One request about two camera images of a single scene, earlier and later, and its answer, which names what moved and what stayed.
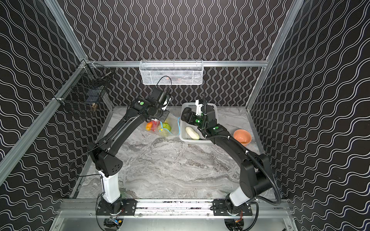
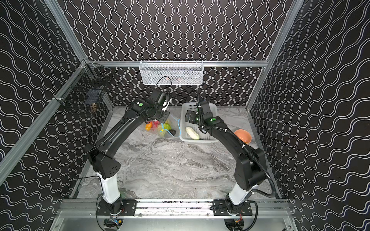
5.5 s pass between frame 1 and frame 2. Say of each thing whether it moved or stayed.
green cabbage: stayed
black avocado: moved
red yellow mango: stayed
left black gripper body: stayed
